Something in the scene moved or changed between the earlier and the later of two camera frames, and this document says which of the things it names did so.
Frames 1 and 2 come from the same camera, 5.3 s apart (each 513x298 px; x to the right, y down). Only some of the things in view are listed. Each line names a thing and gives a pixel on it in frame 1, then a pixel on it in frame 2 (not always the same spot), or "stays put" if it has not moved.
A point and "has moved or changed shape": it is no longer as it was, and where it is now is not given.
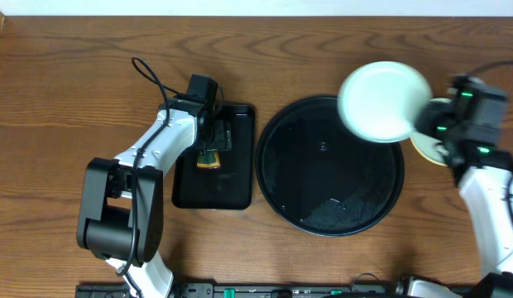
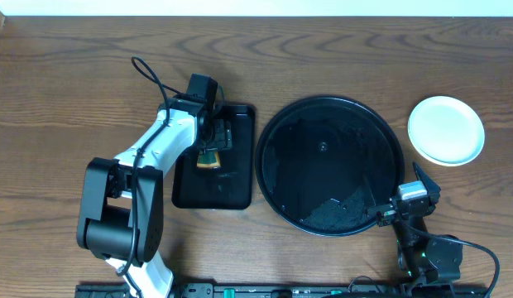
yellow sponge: [208, 158] stays put
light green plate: [379, 101] has moved or changed shape
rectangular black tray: [227, 187] stays put
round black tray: [319, 178] stays put
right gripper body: [444, 125] → [389, 215]
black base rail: [250, 290] stays put
